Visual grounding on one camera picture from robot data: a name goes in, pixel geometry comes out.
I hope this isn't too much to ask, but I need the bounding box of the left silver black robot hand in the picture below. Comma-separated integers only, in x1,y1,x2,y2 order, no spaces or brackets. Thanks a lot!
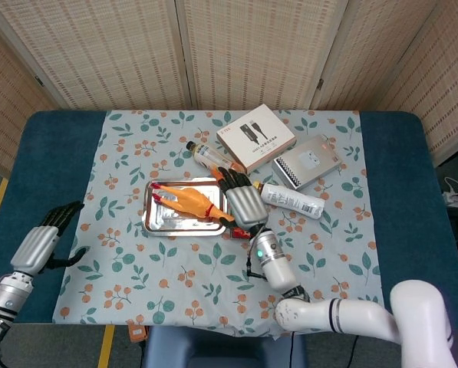
9,200,88,276

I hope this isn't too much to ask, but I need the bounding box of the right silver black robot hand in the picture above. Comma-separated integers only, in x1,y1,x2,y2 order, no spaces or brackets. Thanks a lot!
209,166,269,231

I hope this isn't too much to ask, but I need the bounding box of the yellow rubber chicken toy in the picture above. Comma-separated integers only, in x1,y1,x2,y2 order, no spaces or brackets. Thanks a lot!
150,181,252,240

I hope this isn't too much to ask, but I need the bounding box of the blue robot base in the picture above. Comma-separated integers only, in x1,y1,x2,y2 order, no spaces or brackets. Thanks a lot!
142,324,308,368

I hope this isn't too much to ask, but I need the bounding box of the stainless steel tray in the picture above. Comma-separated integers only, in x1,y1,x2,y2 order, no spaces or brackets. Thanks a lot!
141,176,229,238

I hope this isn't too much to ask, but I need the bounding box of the white labelled bottle yellow cap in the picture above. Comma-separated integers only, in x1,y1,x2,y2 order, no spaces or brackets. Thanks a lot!
251,181,326,220

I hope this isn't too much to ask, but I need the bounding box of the orange drink bottle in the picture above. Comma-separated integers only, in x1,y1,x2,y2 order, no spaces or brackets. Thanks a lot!
185,140,248,186

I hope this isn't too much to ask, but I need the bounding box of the silver earbuds product box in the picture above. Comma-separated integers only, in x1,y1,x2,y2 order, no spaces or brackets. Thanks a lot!
271,133,344,192

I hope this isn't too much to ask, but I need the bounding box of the blue table cover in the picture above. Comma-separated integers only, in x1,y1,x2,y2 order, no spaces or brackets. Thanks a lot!
0,110,458,330

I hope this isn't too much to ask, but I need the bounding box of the floral leaf tablecloth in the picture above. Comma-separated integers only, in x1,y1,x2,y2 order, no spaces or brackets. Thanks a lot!
51,110,387,338

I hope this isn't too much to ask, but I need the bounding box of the orange tablecloth tag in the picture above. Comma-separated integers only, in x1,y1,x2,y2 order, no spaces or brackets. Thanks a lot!
127,320,150,343

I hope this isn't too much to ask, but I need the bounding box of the woven folding screen panel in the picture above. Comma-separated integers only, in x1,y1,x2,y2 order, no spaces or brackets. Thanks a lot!
377,0,458,168
0,17,59,179
308,0,444,112
0,0,193,112
174,0,351,112

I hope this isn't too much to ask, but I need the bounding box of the white cable product box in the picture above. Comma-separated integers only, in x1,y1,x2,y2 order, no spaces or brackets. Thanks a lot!
216,103,297,175

